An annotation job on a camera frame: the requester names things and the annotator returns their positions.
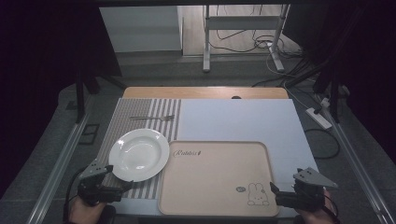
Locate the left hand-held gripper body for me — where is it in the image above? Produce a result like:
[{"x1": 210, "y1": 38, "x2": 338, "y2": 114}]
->
[{"x1": 77, "y1": 160, "x2": 125, "y2": 207}]

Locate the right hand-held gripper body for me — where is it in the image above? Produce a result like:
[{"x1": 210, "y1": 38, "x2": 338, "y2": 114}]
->
[{"x1": 291, "y1": 166, "x2": 339, "y2": 213}]

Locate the white ceramic plate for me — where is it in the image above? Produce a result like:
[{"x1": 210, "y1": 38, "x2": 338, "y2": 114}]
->
[{"x1": 107, "y1": 128, "x2": 171, "y2": 183}]

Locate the person's right hand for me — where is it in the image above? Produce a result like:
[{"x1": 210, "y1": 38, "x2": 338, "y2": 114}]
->
[{"x1": 294, "y1": 189, "x2": 338, "y2": 224}]

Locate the person's left hand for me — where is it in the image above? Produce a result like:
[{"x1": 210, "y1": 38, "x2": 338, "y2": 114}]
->
[{"x1": 67, "y1": 195, "x2": 107, "y2": 224}]

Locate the beige tray with rabbit print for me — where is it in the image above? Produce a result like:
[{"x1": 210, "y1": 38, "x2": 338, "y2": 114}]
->
[{"x1": 158, "y1": 140, "x2": 280, "y2": 217}]

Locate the grey striped placemat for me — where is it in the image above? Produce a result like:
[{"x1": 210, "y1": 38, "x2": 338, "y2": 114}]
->
[{"x1": 92, "y1": 98, "x2": 182, "y2": 201}]

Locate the metal fork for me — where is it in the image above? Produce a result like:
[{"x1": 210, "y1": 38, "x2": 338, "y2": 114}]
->
[{"x1": 129, "y1": 114, "x2": 176, "y2": 122}]

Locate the light blue placemat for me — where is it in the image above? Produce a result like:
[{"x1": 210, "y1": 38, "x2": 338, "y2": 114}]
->
[{"x1": 112, "y1": 98, "x2": 319, "y2": 218}]

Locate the white power strip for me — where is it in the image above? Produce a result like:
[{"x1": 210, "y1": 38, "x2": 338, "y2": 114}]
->
[{"x1": 304, "y1": 106, "x2": 333, "y2": 131}]

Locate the black metal stand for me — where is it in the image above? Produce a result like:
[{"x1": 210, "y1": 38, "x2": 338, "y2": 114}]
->
[
  {"x1": 284, "y1": 62, "x2": 349, "y2": 124},
  {"x1": 74, "y1": 69, "x2": 127, "y2": 124}
]

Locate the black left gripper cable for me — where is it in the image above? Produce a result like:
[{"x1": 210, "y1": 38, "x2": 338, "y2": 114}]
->
[{"x1": 63, "y1": 167, "x2": 87, "y2": 224}]

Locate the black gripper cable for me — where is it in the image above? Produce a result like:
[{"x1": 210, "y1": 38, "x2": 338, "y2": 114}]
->
[
  {"x1": 322, "y1": 186, "x2": 342, "y2": 224},
  {"x1": 63, "y1": 167, "x2": 87, "y2": 224}
]

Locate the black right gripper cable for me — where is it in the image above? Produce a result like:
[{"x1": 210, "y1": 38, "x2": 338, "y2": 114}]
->
[{"x1": 322, "y1": 186, "x2": 342, "y2": 224}]

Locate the aluminium rail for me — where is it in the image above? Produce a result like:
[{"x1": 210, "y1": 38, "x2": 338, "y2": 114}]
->
[
  {"x1": 26, "y1": 111, "x2": 92, "y2": 224},
  {"x1": 321, "y1": 106, "x2": 396, "y2": 224}
]

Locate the black looped floor cable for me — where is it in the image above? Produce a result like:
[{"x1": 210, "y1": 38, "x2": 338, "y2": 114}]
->
[{"x1": 304, "y1": 128, "x2": 341, "y2": 161}]

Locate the white wall panel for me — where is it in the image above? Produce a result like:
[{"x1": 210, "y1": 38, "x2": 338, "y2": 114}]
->
[{"x1": 99, "y1": 6, "x2": 183, "y2": 53}]

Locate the tangle of floor cables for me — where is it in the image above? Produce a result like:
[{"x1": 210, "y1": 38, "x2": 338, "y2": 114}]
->
[{"x1": 207, "y1": 4, "x2": 316, "y2": 88}]

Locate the white metal stand frame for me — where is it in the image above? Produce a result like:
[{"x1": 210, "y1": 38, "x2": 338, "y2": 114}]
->
[{"x1": 202, "y1": 4, "x2": 291, "y2": 74}]

